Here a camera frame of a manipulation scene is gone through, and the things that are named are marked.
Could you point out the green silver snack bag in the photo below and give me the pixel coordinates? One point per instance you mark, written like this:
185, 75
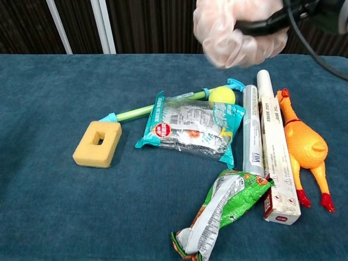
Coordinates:
233, 201

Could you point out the teal table cloth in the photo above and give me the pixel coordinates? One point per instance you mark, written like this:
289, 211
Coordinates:
54, 204

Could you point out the yellow rubber chicken toy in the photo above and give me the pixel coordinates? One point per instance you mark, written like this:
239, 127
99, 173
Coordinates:
304, 144

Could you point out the silver narrow wrap box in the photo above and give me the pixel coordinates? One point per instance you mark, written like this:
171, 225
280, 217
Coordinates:
253, 136

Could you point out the yellow-green ball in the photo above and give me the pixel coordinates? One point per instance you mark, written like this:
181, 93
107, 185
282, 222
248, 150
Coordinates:
221, 95

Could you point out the yellow-orange block with rectangular hole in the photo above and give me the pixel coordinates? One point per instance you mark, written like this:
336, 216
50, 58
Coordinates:
85, 153

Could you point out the thin white frame bar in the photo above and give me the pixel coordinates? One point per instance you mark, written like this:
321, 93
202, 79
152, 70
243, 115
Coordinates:
59, 30

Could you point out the long white box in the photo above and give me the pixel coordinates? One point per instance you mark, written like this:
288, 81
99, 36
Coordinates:
277, 152

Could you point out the wide white frame bar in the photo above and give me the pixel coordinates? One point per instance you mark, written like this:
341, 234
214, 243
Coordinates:
104, 30

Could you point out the green blue toy water pump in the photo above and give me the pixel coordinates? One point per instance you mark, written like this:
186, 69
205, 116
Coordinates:
136, 111

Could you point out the pink bath sponge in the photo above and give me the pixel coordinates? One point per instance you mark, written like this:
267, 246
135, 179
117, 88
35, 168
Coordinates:
223, 40

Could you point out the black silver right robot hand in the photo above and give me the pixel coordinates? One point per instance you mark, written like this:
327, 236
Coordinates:
261, 27

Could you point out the teal clear snack bag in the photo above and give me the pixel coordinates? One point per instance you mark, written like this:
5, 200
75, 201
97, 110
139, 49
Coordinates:
190, 127

